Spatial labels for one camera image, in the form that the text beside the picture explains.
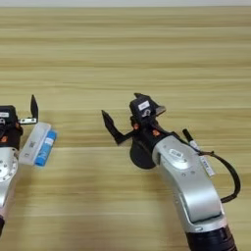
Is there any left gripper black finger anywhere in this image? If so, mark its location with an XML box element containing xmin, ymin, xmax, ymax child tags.
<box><xmin>19</xmin><ymin>94</ymin><xmax>39</xmax><ymax>126</ymax></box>

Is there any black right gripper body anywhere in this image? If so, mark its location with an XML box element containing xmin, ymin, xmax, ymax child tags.
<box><xmin>130</xmin><ymin>116</ymin><xmax>176</xmax><ymax>155</ymax></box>

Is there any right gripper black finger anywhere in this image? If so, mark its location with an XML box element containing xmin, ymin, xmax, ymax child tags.
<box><xmin>133</xmin><ymin>92</ymin><xmax>167</xmax><ymax>116</ymax></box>
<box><xmin>101</xmin><ymin>109</ymin><xmax>135</xmax><ymax>146</ymax></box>

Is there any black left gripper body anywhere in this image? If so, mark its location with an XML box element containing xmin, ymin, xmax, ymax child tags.
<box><xmin>0</xmin><ymin>122</ymin><xmax>24</xmax><ymax>151</ymax></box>

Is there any white rectangular plastic device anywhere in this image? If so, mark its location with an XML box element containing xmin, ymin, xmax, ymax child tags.
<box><xmin>18</xmin><ymin>122</ymin><xmax>53</xmax><ymax>166</ymax></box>

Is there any black mesh cup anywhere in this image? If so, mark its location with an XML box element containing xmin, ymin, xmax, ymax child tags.
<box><xmin>129</xmin><ymin>139</ymin><xmax>158</xmax><ymax>171</ymax></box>

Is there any blue glue stick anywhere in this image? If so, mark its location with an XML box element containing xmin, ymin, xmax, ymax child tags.
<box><xmin>34</xmin><ymin>129</ymin><xmax>58</xmax><ymax>168</ymax></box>

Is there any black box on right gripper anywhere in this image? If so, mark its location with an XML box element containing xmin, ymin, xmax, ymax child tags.
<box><xmin>129</xmin><ymin>95</ymin><xmax>159</xmax><ymax>124</ymax></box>

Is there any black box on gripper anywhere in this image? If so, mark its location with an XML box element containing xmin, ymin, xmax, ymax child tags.
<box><xmin>0</xmin><ymin>105</ymin><xmax>18</xmax><ymax>125</ymax></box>
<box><xmin>129</xmin><ymin>95</ymin><xmax>159</xmax><ymax>124</ymax></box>

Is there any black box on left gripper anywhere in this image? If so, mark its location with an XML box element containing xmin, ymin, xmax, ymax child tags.
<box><xmin>0</xmin><ymin>105</ymin><xmax>18</xmax><ymax>125</ymax></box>

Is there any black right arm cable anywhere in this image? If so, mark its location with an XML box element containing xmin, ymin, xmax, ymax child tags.
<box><xmin>195</xmin><ymin>150</ymin><xmax>241</xmax><ymax>204</ymax></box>

